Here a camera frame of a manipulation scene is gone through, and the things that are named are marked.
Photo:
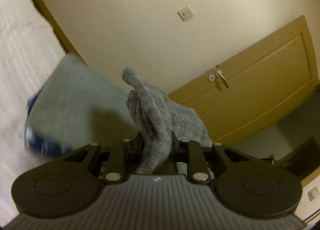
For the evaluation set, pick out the grey striped bed cover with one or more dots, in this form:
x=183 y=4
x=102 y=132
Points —
x=20 y=57

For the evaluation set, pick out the round metal door lock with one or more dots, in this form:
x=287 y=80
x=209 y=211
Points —
x=212 y=77

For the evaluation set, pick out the white wall switch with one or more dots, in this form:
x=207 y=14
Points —
x=185 y=13

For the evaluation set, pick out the grey striped shirt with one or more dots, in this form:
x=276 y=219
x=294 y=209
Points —
x=160 y=110

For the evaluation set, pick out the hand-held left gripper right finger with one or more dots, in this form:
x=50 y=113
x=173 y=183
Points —
x=176 y=150

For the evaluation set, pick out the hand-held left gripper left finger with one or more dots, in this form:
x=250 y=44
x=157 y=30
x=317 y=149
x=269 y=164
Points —
x=132 y=151

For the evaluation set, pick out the wooden door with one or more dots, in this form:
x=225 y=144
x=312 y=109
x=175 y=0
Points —
x=262 y=82

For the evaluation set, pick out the light grey folded garment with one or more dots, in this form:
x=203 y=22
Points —
x=75 y=100

